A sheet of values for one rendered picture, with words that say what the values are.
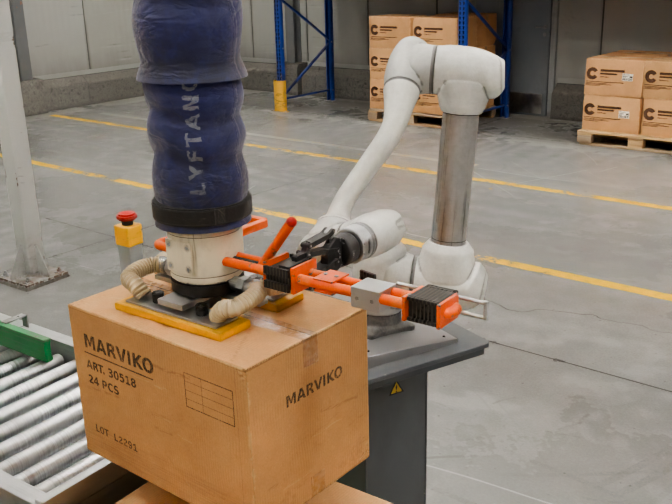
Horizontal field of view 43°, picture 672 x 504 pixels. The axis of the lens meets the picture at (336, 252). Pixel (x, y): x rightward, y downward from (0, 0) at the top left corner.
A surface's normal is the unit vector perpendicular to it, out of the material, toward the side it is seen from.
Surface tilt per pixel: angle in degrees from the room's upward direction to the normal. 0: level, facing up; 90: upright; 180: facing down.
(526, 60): 90
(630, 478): 0
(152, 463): 90
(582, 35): 90
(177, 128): 74
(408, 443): 90
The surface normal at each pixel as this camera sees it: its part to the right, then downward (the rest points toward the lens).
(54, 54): 0.78, 0.18
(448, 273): -0.14, 0.23
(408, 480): 0.52, 0.26
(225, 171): 0.63, -0.04
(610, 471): -0.03, -0.95
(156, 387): -0.63, 0.26
